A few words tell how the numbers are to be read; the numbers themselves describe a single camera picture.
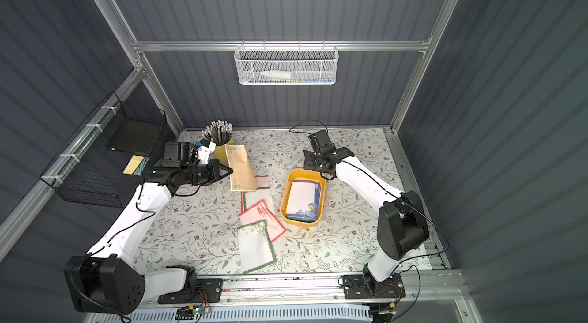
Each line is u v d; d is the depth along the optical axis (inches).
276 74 34.1
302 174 39.7
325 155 25.7
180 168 24.0
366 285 25.8
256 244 32.8
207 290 28.9
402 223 17.7
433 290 29.1
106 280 15.5
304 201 37.1
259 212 35.7
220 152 34.3
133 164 29.6
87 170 27.2
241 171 32.4
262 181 40.2
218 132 38.1
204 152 28.5
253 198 36.9
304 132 27.8
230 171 30.9
